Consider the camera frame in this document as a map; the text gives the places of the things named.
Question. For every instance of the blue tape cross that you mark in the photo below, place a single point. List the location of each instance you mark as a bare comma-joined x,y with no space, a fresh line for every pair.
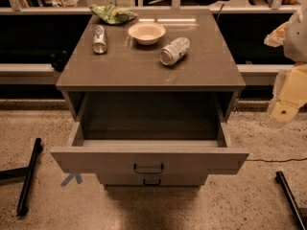
70,177

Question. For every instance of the black stand leg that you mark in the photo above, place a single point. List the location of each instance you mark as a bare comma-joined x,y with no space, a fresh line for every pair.
27,174
299,213

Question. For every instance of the silver can right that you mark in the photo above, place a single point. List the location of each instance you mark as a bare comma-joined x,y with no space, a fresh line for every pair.
176,50

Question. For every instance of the black stand leg right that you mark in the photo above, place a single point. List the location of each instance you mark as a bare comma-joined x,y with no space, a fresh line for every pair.
299,213

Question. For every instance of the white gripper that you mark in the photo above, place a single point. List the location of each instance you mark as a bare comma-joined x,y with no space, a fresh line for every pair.
297,38

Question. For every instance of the grey lower drawer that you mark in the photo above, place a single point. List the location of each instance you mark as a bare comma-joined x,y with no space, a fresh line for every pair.
177,180

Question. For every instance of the silver can left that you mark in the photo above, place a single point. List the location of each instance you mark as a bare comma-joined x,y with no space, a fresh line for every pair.
99,40

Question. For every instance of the grey top drawer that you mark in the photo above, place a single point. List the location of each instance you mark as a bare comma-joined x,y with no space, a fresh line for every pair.
150,133

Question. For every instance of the white paper bowl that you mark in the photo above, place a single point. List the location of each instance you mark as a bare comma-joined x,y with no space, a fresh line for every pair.
146,33

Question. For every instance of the silver can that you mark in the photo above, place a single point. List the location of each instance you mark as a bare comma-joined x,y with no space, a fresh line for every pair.
176,50
99,40

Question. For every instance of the black stand leg left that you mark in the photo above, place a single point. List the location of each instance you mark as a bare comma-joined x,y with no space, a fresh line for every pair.
27,174

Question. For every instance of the green chip bag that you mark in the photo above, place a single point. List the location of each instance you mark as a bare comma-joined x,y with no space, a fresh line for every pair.
113,15

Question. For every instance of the grey drawer cabinet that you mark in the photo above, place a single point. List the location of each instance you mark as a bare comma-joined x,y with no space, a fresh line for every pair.
127,66

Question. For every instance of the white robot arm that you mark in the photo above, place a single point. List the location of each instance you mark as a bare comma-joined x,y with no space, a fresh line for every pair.
292,36

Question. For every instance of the grey drawer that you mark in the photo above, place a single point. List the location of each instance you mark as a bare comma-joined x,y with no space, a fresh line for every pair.
150,133
177,180

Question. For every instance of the black clamp object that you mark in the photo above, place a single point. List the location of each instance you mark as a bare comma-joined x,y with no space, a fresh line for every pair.
59,61

